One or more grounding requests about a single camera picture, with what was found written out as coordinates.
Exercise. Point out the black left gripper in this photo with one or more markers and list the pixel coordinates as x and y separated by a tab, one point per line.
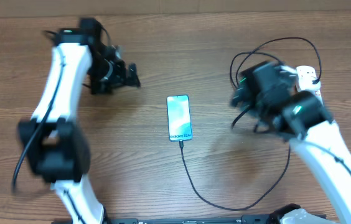
119	79

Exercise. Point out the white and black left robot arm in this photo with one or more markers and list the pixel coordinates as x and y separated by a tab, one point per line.
53	142

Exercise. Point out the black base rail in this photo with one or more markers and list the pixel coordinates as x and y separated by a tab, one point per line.
244	219

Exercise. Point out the blue Samsung Galaxy smartphone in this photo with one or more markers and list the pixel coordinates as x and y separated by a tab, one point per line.
178	116

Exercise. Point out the white power strip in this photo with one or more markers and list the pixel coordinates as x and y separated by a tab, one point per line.
304	69

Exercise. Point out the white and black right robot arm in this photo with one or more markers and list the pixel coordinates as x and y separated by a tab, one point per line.
288	102

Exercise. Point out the white charger plug adapter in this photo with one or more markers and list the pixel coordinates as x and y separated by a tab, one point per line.
306	83

